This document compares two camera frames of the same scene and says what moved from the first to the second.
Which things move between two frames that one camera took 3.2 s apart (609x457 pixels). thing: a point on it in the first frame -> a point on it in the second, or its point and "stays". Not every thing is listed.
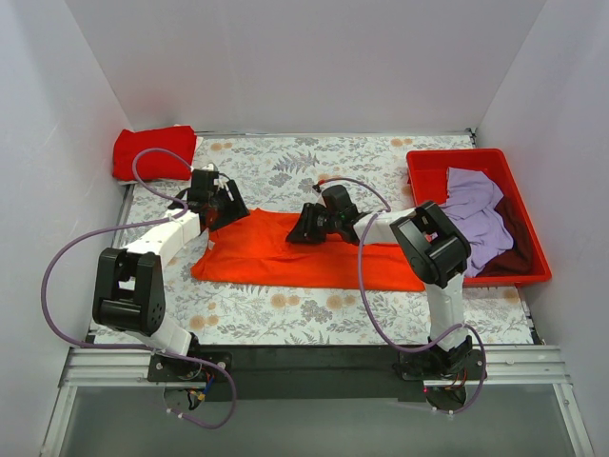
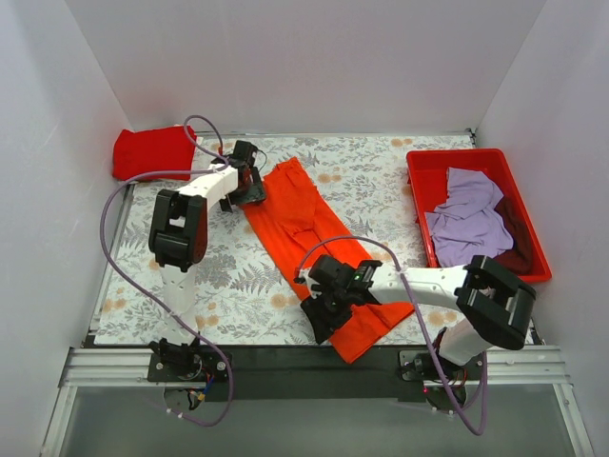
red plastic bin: [427, 170] stays
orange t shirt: [255, 250] -> [299, 227]
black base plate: [316, 372] stays
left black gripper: [225, 206] -> [252, 193]
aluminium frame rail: [508, 366] stays
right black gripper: [310, 224] -> [325, 309]
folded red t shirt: [154, 165] stays
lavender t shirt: [472, 197] stays
